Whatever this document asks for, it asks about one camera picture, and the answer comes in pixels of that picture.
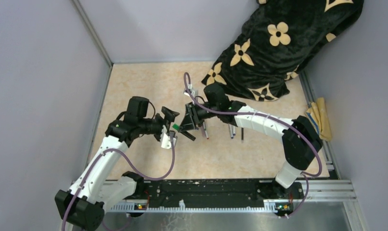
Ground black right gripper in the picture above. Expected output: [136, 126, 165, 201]
[179, 101, 220, 132]

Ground green black marker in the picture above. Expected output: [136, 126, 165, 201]
[181, 131, 196, 141]

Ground green cap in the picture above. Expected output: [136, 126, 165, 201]
[172, 124, 180, 130]

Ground blue cap white marker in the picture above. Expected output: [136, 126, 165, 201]
[228, 125, 236, 139]

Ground thin black pen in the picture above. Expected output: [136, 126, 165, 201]
[241, 128, 245, 143]

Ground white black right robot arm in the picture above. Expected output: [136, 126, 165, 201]
[178, 83, 323, 198]

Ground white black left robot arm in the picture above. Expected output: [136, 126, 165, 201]
[54, 96, 179, 231]

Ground black cream flower blanket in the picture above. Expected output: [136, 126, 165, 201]
[202, 0, 364, 102]

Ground yellow blue folded cloth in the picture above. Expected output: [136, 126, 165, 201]
[305, 97, 332, 142]

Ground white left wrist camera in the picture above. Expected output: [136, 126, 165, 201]
[160, 126, 177, 149]

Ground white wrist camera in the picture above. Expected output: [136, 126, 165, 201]
[160, 126, 177, 149]
[183, 83, 195, 96]

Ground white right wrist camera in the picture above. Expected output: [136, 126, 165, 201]
[183, 83, 195, 96]

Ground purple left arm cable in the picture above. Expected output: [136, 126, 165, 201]
[61, 131, 176, 231]

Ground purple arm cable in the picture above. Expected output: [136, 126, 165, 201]
[61, 131, 176, 231]
[183, 72, 323, 219]

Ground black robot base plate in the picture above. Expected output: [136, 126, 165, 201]
[125, 179, 304, 208]

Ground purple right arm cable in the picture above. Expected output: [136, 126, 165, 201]
[183, 72, 323, 219]

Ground aluminium rail frame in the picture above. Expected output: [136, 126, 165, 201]
[58, 179, 357, 231]

